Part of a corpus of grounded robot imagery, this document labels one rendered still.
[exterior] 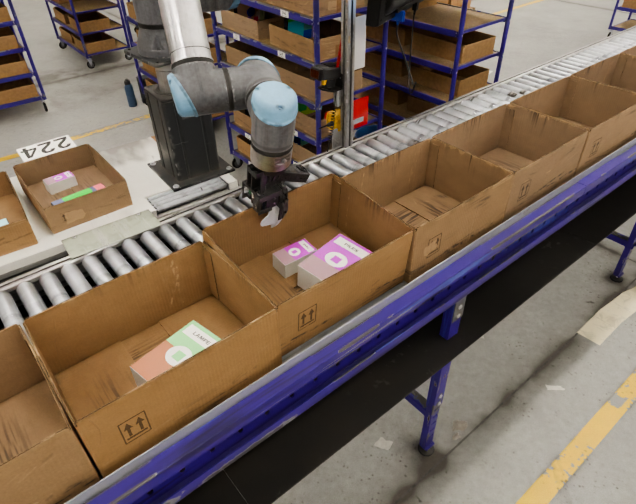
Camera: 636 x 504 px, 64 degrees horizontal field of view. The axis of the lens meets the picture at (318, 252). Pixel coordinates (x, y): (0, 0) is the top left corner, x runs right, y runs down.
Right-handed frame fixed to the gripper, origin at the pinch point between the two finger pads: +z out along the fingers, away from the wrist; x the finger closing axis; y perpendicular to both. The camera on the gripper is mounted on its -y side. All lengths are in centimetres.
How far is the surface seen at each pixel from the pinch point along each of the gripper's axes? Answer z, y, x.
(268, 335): -5.7, 22.6, 29.5
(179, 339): 1.0, 35.5, 16.8
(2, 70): 149, -6, -366
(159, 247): 35, 16, -36
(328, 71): 7, -69, -59
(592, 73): -1, -157, 1
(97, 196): 34, 23, -67
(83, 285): 34, 41, -34
